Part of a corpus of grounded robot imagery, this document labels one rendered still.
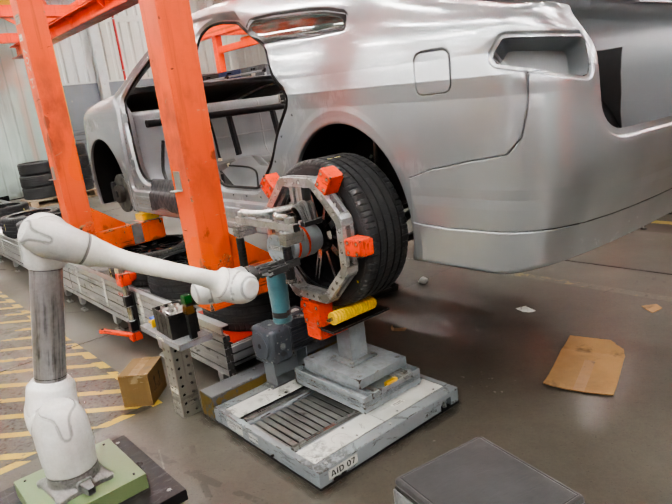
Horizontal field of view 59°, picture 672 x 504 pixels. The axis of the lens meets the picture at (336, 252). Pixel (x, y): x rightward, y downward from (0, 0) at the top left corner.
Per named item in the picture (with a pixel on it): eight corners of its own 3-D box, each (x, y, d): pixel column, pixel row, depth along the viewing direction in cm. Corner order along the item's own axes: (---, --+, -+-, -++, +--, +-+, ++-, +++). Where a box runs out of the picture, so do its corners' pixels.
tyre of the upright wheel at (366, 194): (433, 218, 240) (336, 122, 269) (392, 231, 225) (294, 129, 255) (376, 319, 283) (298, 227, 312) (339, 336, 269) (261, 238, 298)
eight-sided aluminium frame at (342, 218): (363, 307, 247) (348, 176, 233) (352, 312, 243) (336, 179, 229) (286, 285, 288) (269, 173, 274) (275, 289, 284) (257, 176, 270)
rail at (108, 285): (242, 362, 308) (235, 322, 302) (226, 369, 302) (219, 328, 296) (83, 285, 493) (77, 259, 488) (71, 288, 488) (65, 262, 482)
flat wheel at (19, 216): (5, 242, 679) (-1, 221, 673) (2, 234, 735) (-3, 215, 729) (67, 229, 710) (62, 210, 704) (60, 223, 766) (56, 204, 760)
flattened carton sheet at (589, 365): (627, 347, 308) (627, 341, 308) (613, 397, 264) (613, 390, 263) (566, 340, 324) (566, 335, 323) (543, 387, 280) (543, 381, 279)
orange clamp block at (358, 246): (359, 251, 242) (374, 253, 235) (344, 256, 237) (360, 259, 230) (357, 234, 240) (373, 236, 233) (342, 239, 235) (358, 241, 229)
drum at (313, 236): (327, 254, 257) (322, 222, 254) (287, 267, 244) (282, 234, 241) (306, 250, 268) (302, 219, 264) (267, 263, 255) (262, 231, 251)
